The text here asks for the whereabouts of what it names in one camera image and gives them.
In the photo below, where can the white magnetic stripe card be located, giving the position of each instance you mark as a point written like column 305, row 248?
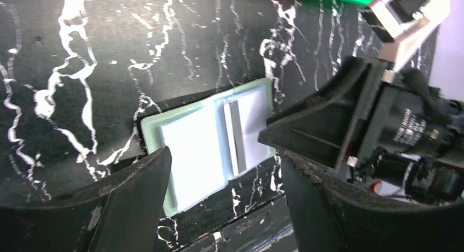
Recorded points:
column 245, row 117

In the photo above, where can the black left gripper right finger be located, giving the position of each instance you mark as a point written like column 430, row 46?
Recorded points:
column 330, row 214

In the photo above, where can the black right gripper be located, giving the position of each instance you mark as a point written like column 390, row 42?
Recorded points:
column 402, row 132

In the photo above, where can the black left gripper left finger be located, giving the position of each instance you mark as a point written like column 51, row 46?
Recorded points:
column 117, row 213

